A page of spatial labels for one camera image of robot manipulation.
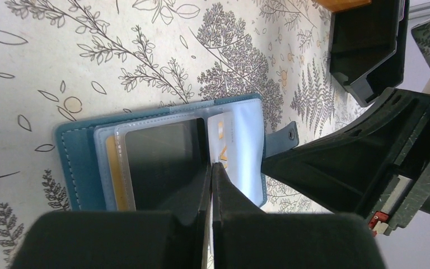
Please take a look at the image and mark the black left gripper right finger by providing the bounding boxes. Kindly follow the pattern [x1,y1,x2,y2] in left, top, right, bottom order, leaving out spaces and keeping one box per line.
[212,163,385,268]

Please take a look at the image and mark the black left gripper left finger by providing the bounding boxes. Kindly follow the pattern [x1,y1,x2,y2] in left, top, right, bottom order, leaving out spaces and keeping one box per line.
[11,165,212,268]

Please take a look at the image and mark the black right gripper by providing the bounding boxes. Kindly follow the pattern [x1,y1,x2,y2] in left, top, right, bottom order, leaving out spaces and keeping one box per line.
[261,88,430,235]

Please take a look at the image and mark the black VIP credit card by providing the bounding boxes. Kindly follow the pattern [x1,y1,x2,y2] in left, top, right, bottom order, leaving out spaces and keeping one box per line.
[123,118,208,210]

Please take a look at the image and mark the blue leather card holder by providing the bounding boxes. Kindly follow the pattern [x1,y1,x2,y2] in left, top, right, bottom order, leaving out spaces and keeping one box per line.
[55,94,298,211]

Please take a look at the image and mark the white credit card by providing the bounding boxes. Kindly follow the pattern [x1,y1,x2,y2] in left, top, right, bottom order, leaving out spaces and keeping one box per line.
[202,112,235,269]

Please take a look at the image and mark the wooden compartment tray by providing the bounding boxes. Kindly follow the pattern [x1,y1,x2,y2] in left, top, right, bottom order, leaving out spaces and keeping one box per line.
[314,0,372,13]

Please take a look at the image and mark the black card box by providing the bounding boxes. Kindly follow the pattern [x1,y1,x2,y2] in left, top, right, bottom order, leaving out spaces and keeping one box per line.
[329,1,409,107]

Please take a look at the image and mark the floral table mat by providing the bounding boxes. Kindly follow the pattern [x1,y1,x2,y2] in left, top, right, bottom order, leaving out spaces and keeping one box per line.
[0,1,363,268]

